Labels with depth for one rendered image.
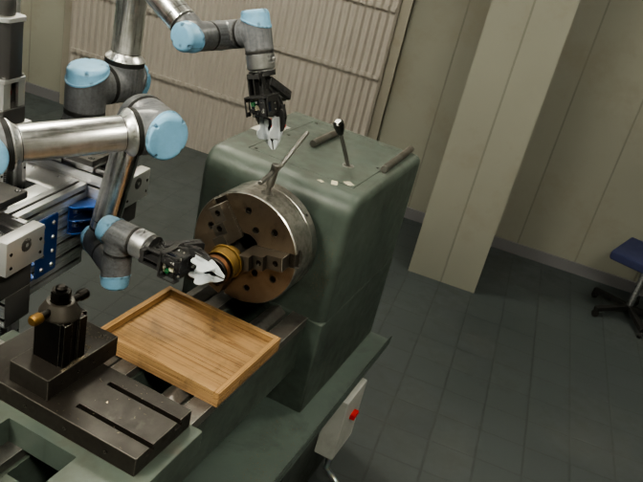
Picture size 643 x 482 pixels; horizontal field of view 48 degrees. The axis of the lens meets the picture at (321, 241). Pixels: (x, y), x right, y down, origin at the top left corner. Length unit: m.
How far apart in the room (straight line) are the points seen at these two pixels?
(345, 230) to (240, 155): 0.38
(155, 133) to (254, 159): 0.41
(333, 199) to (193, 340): 0.53
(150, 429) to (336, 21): 3.89
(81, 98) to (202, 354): 0.81
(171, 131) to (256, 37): 0.34
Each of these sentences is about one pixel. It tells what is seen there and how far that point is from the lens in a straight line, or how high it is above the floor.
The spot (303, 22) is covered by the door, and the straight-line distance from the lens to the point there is 5.12.
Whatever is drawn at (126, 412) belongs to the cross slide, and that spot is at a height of 0.97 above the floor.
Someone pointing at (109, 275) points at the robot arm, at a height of 0.97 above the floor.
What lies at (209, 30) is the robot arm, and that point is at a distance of 1.91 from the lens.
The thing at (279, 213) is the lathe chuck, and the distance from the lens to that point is 1.85.
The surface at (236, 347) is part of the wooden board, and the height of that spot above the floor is 0.88.
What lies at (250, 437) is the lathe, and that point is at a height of 0.54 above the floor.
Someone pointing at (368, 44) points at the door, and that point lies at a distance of 5.00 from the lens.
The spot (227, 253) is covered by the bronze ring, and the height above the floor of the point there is 1.12.
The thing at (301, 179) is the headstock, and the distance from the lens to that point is 2.01.
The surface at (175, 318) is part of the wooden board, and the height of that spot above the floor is 0.89.
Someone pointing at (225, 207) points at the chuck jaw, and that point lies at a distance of 1.90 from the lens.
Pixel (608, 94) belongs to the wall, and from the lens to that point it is 4.95.
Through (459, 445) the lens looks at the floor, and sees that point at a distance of 3.28.
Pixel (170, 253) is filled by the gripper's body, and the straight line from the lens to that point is 1.80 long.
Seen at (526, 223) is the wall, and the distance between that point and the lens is 5.17.
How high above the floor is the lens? 1.98
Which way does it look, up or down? 26 degrees down
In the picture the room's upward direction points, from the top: 14 degrees clockwise
